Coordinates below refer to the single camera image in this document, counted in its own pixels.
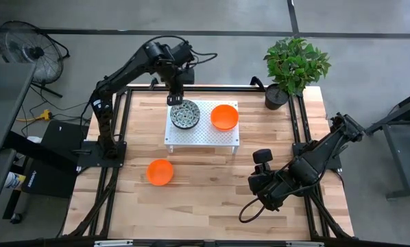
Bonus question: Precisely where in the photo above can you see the white labelled bottle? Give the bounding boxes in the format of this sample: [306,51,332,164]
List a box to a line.
[4,171,27,190]

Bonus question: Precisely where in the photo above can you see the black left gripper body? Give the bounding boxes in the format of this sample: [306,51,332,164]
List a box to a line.
[165,71,185,97]

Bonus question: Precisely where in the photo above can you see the black plant pot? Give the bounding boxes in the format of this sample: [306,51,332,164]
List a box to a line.
[265,83,291,111]

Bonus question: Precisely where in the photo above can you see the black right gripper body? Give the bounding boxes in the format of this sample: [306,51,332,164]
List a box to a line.
[255,162,275,179]

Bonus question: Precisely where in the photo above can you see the flat black laptop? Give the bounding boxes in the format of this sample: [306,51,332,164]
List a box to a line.
[40,119,89,152]

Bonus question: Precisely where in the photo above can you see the black floor fan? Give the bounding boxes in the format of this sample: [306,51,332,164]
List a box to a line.
[0,20,71,99]

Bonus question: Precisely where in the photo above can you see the black metal stand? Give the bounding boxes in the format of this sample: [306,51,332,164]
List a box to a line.
[363,87,410,200]

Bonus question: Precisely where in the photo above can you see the teal bowl patterned inside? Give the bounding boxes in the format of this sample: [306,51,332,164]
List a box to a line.
[171,118,201,131]
[170,99,201,128]

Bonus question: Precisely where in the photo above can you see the orange plastic mini bowl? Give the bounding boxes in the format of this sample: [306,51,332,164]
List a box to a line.
[210,104,240,132]
[146,158,175,187]

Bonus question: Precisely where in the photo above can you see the yellow power cord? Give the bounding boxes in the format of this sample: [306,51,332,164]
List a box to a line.
[16,108,53,123]

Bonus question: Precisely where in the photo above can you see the white aluminium bar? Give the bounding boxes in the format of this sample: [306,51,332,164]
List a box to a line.
[285,241,326,247]
[94,239,134,247]

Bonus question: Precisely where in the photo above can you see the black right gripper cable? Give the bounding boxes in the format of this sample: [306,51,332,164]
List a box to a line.
[238,197,267,224]

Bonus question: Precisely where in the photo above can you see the black computer case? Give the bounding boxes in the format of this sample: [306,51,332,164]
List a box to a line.
[21,160,79,199]

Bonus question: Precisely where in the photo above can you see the green leafy plant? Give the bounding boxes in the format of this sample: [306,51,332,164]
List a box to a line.
[263,36,332,97]

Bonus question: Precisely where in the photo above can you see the black aluminium table frame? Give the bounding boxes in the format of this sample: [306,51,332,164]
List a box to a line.
[62,77,355,241]

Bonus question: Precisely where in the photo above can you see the white perforated metal rack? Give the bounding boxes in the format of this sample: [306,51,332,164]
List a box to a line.
[163,99,241,154]

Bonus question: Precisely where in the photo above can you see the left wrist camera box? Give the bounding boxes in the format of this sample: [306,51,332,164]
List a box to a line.
[182,67,196,85]

